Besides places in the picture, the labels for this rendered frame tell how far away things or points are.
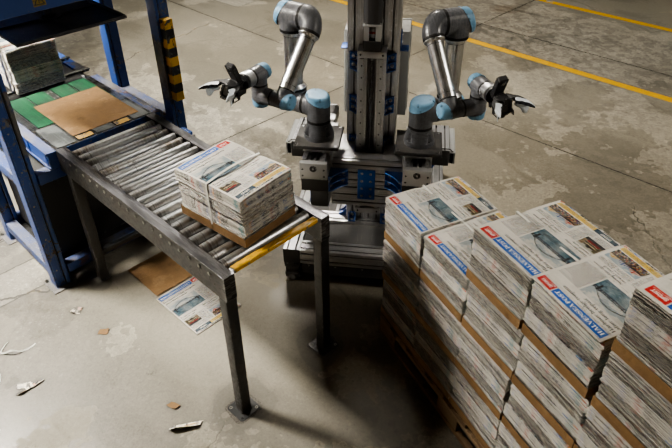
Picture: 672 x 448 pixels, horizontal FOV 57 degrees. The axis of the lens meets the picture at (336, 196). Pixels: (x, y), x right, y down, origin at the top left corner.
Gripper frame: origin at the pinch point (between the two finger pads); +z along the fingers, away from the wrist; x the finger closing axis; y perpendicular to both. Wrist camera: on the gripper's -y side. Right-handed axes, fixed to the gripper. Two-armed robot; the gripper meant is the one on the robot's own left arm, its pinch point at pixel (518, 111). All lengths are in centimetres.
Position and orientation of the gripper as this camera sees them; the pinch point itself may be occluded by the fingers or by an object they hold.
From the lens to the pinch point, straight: 249.7
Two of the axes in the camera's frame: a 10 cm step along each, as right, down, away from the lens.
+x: -9.4, 2.9, -1.7
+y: 1.3, 7.9, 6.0
